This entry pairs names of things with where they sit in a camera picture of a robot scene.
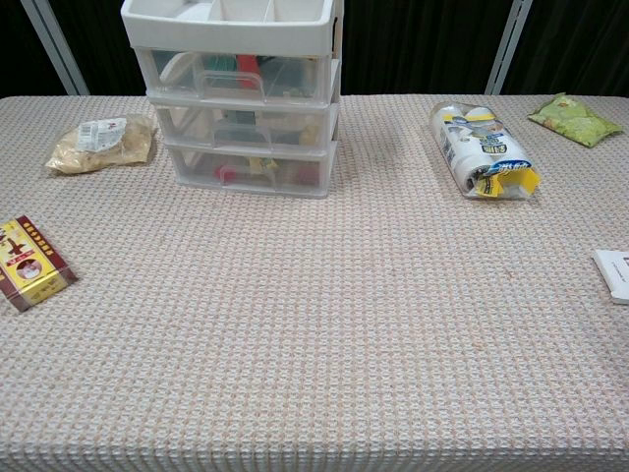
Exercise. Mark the white plastic drawer cabinet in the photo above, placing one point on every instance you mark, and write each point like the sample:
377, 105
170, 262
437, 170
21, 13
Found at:
226, 34

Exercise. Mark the white metal frame post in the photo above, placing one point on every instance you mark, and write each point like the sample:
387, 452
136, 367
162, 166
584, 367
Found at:
56, 49
508, 49

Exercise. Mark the green snack packet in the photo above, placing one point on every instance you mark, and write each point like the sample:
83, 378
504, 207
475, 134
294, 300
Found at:
572, 120

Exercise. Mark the beige woven tablecloth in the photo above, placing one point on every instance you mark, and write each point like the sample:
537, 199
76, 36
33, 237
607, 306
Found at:
314, 319

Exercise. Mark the black pleated curtain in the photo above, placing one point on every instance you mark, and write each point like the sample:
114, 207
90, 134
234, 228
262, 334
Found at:
19, 59
575, 44
417, 44
103, 44

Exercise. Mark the red and yellow carton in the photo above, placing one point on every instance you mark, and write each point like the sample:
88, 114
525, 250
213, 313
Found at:
29, 265

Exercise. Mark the tan snack bag white label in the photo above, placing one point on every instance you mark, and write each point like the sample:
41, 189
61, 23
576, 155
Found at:
103, 147

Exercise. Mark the white coloured pencil box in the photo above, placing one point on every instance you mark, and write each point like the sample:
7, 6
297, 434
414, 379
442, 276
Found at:
614, 277

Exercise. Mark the paper towel roll pack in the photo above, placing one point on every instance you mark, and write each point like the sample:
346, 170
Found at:
479, 147

